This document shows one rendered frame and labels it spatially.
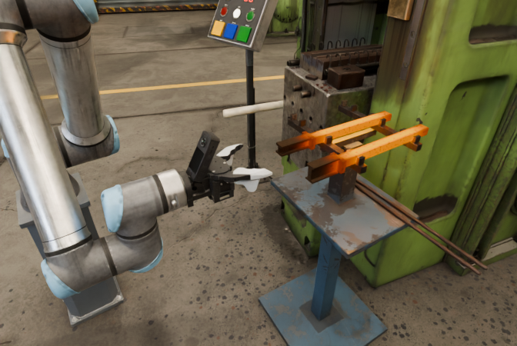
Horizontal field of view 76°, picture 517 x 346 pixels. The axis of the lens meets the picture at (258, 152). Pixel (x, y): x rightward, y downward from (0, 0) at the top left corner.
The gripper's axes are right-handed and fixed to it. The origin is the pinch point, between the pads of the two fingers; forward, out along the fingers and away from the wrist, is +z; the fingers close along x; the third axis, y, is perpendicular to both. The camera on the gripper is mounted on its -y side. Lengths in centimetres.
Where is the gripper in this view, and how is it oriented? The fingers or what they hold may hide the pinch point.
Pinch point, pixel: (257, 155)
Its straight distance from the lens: 83.4
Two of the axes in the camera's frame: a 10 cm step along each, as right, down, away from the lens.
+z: 8.6, -2.7, 4.3
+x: 5.0, 4.6, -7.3
